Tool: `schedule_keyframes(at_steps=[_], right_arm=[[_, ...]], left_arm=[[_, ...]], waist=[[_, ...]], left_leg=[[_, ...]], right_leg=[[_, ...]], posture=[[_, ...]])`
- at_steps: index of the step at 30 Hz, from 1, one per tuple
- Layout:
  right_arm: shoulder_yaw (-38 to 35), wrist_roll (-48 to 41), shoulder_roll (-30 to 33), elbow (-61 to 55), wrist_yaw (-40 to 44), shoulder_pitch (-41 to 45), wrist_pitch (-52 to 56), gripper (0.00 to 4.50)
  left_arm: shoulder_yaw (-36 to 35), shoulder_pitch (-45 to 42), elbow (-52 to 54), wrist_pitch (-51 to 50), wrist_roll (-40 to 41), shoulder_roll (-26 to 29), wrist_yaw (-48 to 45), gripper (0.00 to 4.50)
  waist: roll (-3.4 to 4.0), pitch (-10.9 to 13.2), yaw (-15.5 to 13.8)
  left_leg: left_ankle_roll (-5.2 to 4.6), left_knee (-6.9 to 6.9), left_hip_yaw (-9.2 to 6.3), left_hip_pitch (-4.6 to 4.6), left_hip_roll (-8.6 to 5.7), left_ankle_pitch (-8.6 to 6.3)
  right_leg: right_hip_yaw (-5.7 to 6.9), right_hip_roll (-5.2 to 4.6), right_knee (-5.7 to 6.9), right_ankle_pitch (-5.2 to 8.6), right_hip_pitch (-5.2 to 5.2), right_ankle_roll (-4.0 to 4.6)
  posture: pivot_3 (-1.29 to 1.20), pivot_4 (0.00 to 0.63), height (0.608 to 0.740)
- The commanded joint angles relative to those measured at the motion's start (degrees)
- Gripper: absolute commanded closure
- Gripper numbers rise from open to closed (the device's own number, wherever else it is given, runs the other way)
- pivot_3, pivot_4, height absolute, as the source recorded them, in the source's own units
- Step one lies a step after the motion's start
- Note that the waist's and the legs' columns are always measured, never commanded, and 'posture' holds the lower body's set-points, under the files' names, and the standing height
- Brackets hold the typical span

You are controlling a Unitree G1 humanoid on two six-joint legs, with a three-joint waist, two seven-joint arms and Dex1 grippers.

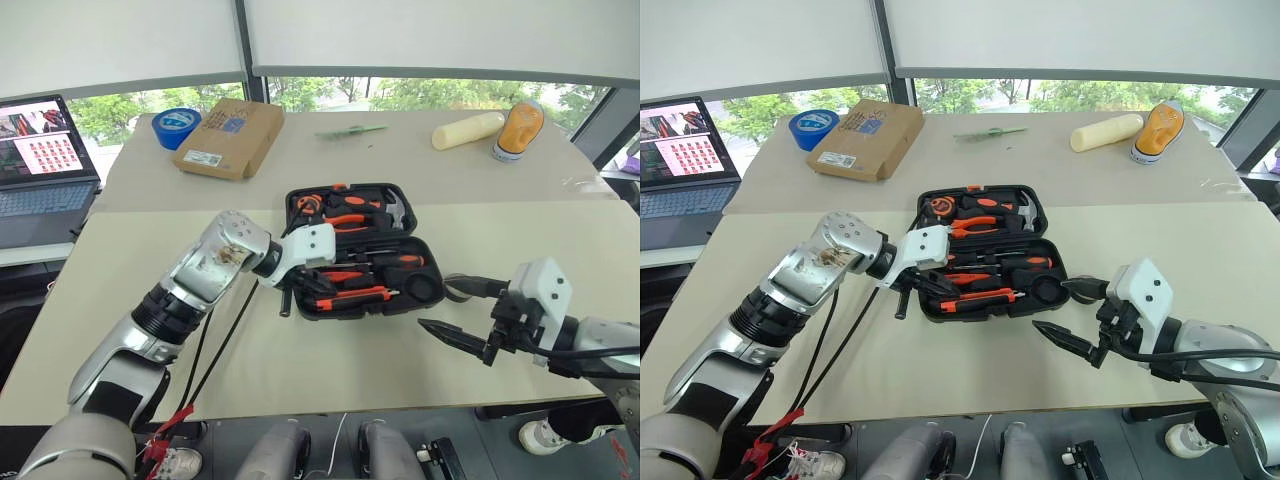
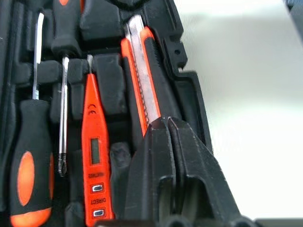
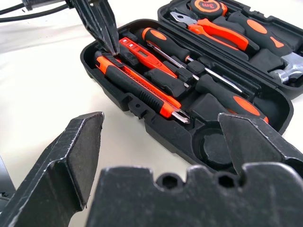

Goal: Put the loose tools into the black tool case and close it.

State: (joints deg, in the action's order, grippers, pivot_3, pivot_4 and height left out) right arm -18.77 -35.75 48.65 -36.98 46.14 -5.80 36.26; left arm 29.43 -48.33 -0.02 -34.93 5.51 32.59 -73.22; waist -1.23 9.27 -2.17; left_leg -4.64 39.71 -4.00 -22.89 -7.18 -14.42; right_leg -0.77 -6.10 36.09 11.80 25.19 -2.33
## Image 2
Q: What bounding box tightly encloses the flathead screwdriver orange black handle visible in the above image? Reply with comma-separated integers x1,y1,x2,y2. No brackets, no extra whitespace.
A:
9,13,54,227

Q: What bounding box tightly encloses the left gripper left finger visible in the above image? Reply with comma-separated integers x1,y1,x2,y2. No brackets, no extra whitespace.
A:
124,117,177,220

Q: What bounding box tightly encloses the Phillips screwdriver orange black handle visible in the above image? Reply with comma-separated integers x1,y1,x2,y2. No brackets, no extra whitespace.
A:
51,0,82,177

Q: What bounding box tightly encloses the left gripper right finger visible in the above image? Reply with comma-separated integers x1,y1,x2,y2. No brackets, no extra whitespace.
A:
167,117,242,220

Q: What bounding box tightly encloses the orange voltage tester pen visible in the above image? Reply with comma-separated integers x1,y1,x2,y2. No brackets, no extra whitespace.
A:
81,54,116,227

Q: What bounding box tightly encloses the orange black utility knife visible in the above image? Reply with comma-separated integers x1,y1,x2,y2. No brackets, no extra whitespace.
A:
120,14,183,138

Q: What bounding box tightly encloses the black tool case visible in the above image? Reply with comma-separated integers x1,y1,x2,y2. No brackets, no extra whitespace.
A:
0,0,215,227

